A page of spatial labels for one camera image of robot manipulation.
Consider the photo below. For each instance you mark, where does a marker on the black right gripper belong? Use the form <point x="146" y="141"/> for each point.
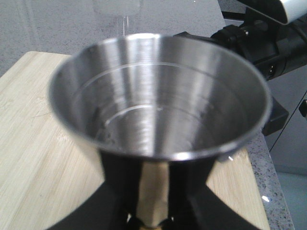
<point x="253" y="45"/>

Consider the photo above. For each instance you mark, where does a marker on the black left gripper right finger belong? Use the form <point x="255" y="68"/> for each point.
<point x="211" y="213"/>

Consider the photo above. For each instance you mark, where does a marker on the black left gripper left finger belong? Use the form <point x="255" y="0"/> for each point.
<point x="103" y="210"/>

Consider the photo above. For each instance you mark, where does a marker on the steel double jigger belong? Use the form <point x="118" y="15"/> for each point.
<point x="159" y="111"/>

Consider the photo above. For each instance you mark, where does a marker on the clear glass beaker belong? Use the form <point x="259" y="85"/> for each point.
<point x="120" y="10"/>

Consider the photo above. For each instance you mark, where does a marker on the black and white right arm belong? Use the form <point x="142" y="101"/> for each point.
<point x="273" y="37"/>

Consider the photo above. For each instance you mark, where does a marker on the light wooden cutting board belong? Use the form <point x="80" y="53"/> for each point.
<point x="43" y="175"/>

